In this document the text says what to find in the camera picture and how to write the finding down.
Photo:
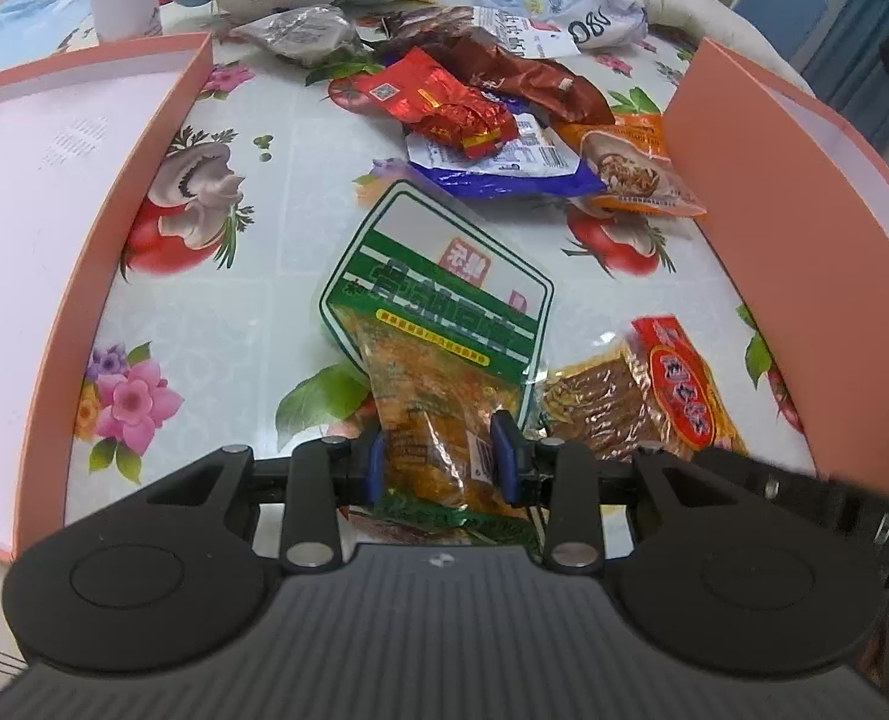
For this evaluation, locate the dark red snack packet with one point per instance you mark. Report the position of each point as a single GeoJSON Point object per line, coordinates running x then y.
{"type": "Point", "coordinates": [422, 24]}

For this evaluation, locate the white label snack packet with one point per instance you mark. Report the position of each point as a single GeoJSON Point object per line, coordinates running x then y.
{"type": "Point", "coordinates": [516, 21]}

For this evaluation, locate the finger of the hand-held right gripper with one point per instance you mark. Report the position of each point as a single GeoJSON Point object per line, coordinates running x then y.
{"type": "Point", "coordinates": [771, 484]}

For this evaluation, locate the blue chair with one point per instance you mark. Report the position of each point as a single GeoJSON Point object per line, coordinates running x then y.
{"type": "Point", "coordinates": [782, 15]}

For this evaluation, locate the green white snack packet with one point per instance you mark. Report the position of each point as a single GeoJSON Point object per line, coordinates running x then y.
{"type": "Point", "coordinates": [429, 315]}

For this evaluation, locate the blue snack packet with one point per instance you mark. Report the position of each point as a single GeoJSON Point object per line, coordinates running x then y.
{"type": "Point", "coordinates": [504, 172]}

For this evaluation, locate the brown red foil packet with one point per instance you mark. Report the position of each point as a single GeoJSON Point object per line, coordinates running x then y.
{"type": "Point", "coordinates": [542, 82]}

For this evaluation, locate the light blue bedsheet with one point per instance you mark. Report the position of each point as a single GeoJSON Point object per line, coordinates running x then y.
{"type": "Point", "coordinates": [9, 30]}

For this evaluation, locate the blue curtain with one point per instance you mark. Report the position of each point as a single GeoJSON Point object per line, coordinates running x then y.
{"type": "Point", "coordinates": [864, 67]}

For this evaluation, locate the shallow pink box lid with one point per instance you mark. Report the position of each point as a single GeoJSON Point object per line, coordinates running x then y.
{"type": "Point", "coordinates": [32, 277]}

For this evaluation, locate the deep pink box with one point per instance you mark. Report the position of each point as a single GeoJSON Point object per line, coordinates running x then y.
{"type": "Point", "coordinates": [789, 240]}

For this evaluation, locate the grey snack packet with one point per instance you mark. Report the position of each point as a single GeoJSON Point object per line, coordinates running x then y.
{"type": "Point", "coordinates": [298, 34]}

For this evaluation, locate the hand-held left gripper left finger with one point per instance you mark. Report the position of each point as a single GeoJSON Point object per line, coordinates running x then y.
{"type": "Point", "coordinates": [375, 465]}

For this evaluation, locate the orange snack packet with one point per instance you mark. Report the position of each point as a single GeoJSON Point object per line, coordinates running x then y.
{"type": "Point", "coordinates": [632, 169]}

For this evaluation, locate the red shiny snack packet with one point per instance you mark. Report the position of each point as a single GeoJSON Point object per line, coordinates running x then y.
{"type": "Point", "coordinates": [437, 101]}

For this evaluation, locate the crumpled white blue bag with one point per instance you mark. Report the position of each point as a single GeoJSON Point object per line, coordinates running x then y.
{"type": "Point", "coordinates": [602, 11]}

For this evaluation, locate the grey quilt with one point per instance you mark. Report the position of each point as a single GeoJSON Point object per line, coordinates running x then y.
{"type": "Point", "coordinates": [707, 11]}

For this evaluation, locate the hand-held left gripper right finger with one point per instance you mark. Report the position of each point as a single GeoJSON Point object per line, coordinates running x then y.
{"type": "Point", "coordinates": [504, 457]}

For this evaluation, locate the red label brown snack packet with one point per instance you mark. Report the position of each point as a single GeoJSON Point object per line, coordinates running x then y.
{"type": "Point", "coordinates": [639, 390]}

